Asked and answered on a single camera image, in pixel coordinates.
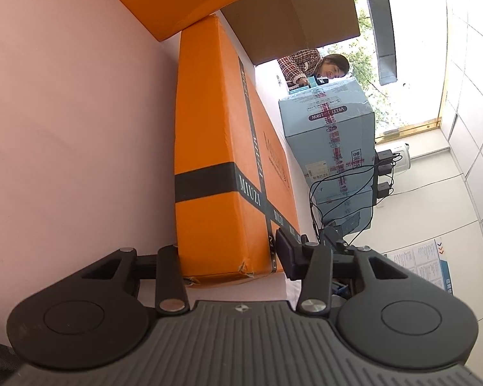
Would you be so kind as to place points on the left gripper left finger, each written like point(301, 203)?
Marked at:
point(99, 314)

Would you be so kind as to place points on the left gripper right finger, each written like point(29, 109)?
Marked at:
point(384, 312)

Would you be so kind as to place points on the orange shoebox lid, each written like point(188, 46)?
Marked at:
point(233, 188)

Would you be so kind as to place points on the black power adapters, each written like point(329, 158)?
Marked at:
point(383, 181)

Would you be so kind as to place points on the light blue cardboard box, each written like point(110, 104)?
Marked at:
point(330, 129)

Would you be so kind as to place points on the teal flat box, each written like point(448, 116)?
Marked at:
point(311, 83)

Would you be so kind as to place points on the woman in plaid jacket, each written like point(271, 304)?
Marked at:
point(298, 67)

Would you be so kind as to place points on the large brown cardboard box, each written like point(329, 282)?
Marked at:
point(272, 29)

